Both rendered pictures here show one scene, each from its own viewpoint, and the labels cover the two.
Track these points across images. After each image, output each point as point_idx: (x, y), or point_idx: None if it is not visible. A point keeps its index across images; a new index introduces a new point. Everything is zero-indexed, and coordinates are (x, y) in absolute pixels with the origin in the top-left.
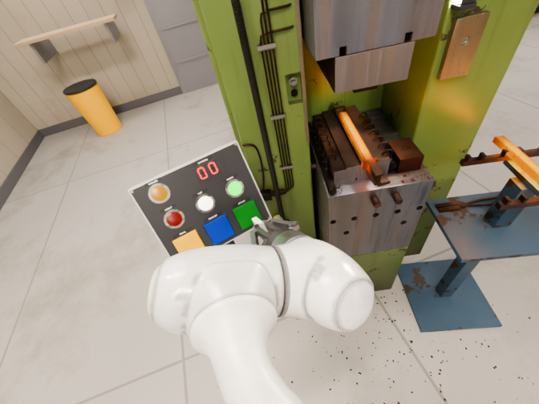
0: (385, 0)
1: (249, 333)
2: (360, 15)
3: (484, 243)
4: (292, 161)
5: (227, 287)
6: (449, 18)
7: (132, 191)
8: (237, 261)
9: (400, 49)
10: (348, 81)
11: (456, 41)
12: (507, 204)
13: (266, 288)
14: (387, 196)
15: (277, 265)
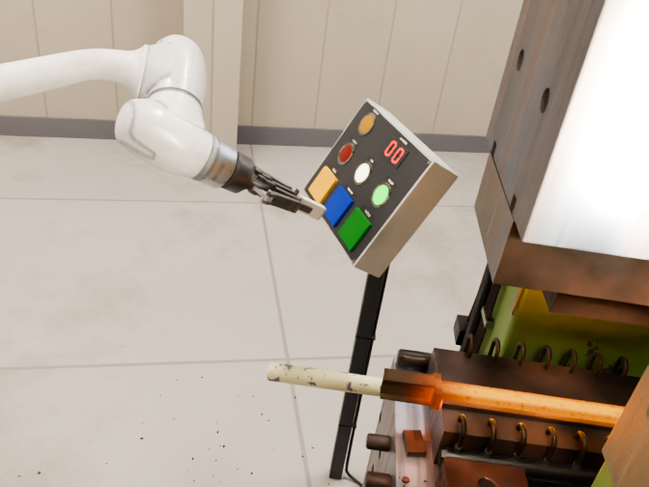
0: (522, 115)
1: (126, 57)
2: (511, 113)
3: None
4: (495, 321)
5: (155, 49)
6: None
7: (366, 101)
8: (173, 59)
9: (505, 214)
10: (481, 202)
11: (645, 392)
12: None
13: (152, 71)
14: (389, 472)
15: (168, 85)
